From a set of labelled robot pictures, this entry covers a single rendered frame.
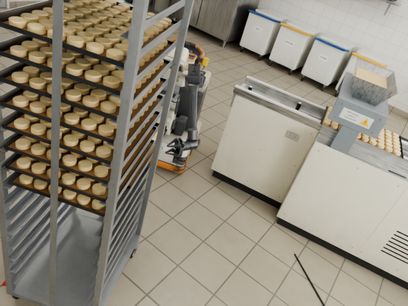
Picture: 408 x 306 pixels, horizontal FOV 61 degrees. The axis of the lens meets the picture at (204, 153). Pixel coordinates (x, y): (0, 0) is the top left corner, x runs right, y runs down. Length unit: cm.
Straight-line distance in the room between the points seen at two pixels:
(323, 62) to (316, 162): 377
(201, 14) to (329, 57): 244
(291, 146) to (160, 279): 139
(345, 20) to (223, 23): 208
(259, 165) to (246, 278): 95
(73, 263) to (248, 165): 159
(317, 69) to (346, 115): 386
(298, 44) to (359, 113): 400
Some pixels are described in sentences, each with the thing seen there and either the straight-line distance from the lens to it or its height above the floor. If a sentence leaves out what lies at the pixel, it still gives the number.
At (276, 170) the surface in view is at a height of 37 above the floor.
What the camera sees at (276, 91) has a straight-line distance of 299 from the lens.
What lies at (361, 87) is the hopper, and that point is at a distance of 250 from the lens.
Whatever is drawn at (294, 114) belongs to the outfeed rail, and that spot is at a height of 88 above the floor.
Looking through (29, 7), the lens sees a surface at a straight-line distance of 138.
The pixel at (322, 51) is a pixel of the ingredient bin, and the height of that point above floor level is 60.
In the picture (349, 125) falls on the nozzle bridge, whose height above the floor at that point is 103.
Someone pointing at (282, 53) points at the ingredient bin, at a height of 31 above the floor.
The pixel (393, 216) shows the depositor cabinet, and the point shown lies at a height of 55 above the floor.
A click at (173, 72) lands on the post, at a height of 128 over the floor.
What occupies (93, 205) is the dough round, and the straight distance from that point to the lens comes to 145.
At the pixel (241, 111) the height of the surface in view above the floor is 73.
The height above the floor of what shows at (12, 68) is 132.
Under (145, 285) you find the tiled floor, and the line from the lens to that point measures 230.
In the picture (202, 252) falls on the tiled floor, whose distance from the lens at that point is 254.
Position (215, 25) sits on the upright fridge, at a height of 35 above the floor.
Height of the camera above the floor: 190
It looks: 33 degrees down
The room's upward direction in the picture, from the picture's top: 18 degrees clockwise
